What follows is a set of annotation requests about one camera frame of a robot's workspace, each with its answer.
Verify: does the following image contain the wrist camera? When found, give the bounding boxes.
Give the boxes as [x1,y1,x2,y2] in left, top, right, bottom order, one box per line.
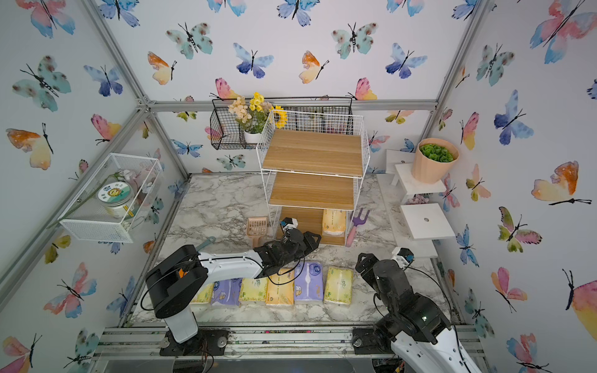
[392,247,414,270]
[280,218,299,233]

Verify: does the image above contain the artificial flowers in white pot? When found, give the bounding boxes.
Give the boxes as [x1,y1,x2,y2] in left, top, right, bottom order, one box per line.
[228,92,289,145]

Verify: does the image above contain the green tissue pack bottom shelf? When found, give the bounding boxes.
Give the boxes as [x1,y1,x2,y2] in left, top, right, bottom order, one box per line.
[323,267,354,306]

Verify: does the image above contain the white wire three-tier shelf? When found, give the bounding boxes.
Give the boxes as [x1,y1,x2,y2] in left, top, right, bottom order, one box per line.
[257,115,370,246]

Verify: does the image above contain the yellow tissue pack bottom shelf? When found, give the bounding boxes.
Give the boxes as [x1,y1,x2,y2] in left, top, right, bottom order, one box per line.
[322,209,347,236]

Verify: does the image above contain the purple tissue pack shelf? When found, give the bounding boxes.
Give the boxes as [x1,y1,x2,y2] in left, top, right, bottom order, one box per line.
[211,278,242,307]
[294,261,324,304]

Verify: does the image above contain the green tissue pack shelf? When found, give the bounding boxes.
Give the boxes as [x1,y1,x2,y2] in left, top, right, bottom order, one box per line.
[323,267,354,306]
[239,278,269,304]

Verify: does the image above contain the yellow tissue pack shelf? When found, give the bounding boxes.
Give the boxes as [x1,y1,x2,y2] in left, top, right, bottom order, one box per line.
[322,209,347,236]
[265,269,295,307]

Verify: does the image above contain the purple tissue pack bottom shelf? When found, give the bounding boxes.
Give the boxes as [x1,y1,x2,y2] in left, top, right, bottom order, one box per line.
[294,261,324,304]

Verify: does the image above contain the glass jar with green lid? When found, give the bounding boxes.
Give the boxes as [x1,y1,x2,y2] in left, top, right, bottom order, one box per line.
[96,181,135,219]

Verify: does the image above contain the white mesh wall basket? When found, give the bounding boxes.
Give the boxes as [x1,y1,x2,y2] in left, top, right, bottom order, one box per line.
[58,153,164,243]

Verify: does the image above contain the black wire wall basket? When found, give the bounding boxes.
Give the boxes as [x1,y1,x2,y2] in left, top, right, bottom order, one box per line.
[209,96,354,150]

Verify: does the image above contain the teal plastic spatula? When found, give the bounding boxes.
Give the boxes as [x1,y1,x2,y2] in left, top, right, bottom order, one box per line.
[195,236,216,252]

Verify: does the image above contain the aluminium front rail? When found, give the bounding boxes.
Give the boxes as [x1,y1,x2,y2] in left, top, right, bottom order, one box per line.
[92,323,486,362]

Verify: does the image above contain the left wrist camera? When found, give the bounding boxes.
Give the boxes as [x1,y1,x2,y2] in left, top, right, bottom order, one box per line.
[280,218,299,233]

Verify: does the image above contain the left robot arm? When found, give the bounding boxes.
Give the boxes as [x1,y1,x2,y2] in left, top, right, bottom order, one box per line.
[145,228,322,343]

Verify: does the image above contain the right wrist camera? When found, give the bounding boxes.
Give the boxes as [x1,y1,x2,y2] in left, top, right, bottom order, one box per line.
[392,247,414,270]

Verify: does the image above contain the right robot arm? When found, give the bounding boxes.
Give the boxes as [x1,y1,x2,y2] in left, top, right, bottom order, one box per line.
[351,248,480,372]

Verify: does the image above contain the green tissue pack with tissue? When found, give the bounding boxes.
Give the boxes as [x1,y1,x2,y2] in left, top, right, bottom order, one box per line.
[191,283,214,305]

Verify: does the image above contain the pink pot with green plant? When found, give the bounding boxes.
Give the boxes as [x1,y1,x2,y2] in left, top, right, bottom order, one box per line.
[411,138,460,183]

